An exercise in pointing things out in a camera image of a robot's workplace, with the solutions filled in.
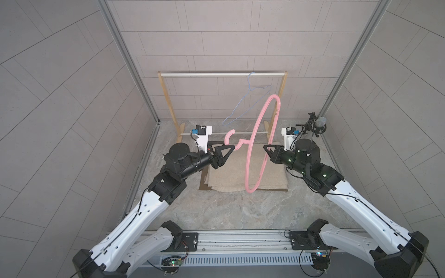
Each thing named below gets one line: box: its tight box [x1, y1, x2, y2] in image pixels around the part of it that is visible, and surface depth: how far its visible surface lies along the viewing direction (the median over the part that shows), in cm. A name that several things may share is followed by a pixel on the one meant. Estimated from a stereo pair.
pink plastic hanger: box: [224, 93, 282, 194], surface depth 65 cm
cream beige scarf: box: [204, 143, 288, 192], surface depth 86 cm
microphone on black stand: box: [295, 111, 327, 138], surface depth 93 cm
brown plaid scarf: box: [199, 166, 288, 192], surface depth 87 cm
